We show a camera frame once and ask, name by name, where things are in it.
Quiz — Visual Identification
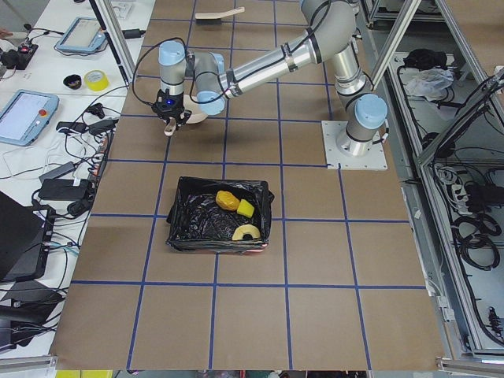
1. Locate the white crumpled cloth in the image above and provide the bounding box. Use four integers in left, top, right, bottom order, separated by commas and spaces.
405, 69, 454, 101

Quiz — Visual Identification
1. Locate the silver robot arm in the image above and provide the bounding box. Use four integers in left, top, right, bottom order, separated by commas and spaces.
150, 1, 387, 157

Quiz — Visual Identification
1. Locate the beige ring-shaped foam piece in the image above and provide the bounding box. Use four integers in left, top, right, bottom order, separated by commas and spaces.
232, 224, 261, 241

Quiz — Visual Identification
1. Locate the black bag lined bin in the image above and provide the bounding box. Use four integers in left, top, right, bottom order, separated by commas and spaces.
166, 176, 274, 254

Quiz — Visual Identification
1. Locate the yellow paper ball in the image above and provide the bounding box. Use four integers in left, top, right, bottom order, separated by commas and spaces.
215, 191, 240, 211

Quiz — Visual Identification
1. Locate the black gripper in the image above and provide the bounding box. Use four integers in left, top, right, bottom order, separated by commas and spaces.
151, 89, 186, 126

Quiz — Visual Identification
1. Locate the beige plastic dustpan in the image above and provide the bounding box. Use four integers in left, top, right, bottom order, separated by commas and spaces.
164, 94, 208, 137

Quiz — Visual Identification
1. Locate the blue teach pendant far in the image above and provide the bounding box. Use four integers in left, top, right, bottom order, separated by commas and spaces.
54, 17, 107, 54

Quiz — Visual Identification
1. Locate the beige hand brush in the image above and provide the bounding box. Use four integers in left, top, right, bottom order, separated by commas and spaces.
195, 6, 245, 25

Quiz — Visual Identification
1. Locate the aluminium frame post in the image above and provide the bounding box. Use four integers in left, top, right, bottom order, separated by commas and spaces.
96, 0, 135, 85

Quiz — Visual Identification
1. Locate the blue teach pendant near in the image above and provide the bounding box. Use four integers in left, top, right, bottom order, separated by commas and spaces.
1, 89, 59, 146

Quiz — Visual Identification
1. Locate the yellow green sponge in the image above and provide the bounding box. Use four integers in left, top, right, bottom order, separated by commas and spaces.
236, 199, 255, 218

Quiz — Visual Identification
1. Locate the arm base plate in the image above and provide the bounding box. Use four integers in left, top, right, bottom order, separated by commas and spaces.
321, 120, 388, 171

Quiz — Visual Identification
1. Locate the blue teach pendant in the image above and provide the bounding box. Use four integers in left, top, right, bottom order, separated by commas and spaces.
54, 17, 107, 54
1, 89, 59, 146

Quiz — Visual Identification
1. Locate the yellow tape roll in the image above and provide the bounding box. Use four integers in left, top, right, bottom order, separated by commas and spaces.
83, 69, 109, 91

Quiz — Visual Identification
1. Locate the black power adapter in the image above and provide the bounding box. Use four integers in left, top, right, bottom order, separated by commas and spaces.
39, 179, 91, 201

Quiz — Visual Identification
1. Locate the black laptop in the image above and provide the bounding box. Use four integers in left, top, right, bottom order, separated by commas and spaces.
1, 193, 55, 283

